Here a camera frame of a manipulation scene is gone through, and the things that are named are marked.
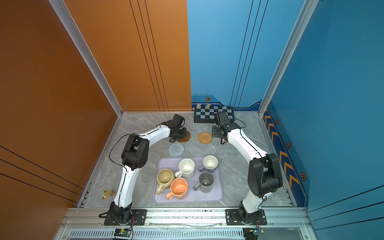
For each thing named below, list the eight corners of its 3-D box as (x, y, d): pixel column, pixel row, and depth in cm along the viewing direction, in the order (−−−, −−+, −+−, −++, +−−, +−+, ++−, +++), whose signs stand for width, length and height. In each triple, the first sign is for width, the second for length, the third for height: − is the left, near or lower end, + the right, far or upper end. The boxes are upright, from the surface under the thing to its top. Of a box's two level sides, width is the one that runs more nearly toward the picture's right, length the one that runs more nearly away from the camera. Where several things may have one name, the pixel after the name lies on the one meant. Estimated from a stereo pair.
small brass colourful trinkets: (104, 199, 81) (102, 198, 79) (104, 191, 84) (102, 190, 82) (115, 195, 83) (113, 194, 81) (115, 187, 85) (113, 186, 83)
